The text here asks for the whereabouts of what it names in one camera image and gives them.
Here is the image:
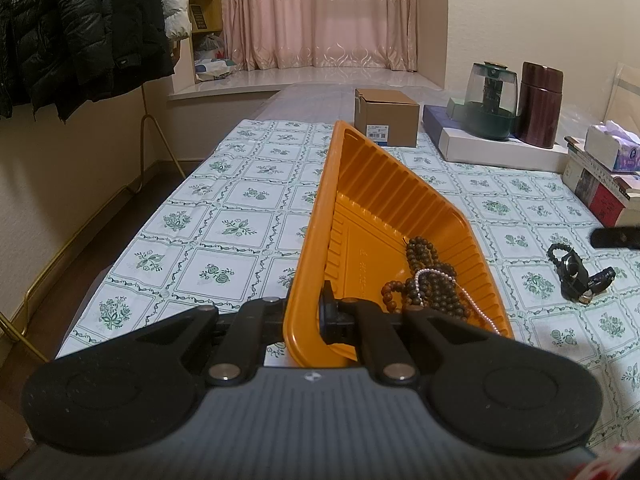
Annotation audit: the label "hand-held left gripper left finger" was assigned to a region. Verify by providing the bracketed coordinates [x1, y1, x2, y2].
[132, 296, 288, 387]

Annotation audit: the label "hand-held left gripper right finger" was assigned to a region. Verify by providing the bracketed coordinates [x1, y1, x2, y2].
[319, 280, 501, 387]

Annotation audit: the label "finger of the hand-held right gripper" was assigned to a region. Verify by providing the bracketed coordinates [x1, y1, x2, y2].
[590, 226, 640, 250]

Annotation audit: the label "black strap watch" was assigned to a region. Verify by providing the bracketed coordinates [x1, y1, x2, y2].
[559, 254, 590, 301]

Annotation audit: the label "brown wooden bead bracelet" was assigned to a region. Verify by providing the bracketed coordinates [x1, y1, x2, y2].
[381, 280, 408, 313]

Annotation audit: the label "dark bead necklace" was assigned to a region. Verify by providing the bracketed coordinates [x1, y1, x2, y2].
[402, 236, 473, 322]

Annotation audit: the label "white pearl necklace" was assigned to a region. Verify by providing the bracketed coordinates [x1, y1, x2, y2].
[412, 267, 501, 335]

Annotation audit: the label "orange plastic tray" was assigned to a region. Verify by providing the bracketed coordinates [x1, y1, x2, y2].
[282, 120, 515, 368]

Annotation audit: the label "thick book cream pages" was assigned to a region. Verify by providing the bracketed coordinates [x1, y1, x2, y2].
[612, 175, 640, 211]

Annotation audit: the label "purple white tissue pack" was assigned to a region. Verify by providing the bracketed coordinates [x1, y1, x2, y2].
[584, 120, 640, 172]

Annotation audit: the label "thin grey book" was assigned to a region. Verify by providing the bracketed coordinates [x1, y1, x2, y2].
[563, 135, 640, 181]

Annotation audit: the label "white flat box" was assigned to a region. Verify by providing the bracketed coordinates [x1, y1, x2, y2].
[422, 105, 571, 173]

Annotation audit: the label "brown cylindrical canister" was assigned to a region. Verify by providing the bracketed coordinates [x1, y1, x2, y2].
[515, 61, 565, 150]

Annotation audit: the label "glass teapot green base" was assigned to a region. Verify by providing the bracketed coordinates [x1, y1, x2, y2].
[465, 61, 519, 141]

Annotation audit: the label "brown cardboard box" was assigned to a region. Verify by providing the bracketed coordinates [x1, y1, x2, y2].
[354, 88, 420, 149]

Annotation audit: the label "red white patterned clothing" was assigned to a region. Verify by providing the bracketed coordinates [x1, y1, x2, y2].
[575, 441, 640, 480]

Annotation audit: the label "white plastic bag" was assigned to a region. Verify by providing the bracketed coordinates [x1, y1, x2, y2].
[194, 32, 238, 82]

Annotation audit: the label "pink patterned curtain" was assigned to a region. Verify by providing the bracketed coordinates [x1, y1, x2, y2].
[218, 0, 418, 72]

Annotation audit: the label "white puffer jacket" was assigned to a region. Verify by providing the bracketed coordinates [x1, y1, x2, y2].
[150, 0, 192, 41]

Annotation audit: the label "black puffer jacket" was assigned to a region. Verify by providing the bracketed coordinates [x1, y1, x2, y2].
[50, 0, 177, 113]

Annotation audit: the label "black reindeer print jacket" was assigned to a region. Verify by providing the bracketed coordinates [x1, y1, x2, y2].
[0, 0, 68, 121]

